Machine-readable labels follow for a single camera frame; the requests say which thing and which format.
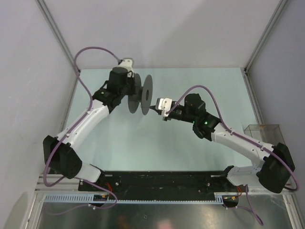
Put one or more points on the clear plastic bin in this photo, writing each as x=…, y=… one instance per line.
x=267, y=133

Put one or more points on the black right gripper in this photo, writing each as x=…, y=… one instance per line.
x=167, y=118

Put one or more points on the dark perforated cable spool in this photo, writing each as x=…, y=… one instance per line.
x=142, y=96

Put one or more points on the right aluminium corner post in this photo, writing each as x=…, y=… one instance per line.
x=274, y=20

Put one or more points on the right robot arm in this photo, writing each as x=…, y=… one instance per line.
x=272, y=164

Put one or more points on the aluminium frame rail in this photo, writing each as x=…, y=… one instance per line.
x=72, y=185

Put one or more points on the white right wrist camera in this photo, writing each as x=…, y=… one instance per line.
x=164, y=102

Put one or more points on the aluminium corner post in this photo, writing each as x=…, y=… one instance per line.
x=56, y=32
x=274, y=20

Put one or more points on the left aluminium corner post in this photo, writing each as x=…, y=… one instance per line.
x=56, y=32

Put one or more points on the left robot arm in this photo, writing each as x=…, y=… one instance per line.
x=60, y=152

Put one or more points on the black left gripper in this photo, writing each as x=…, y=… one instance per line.
x=132, y=91

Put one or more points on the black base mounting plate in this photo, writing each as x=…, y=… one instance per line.
x=165, y=185

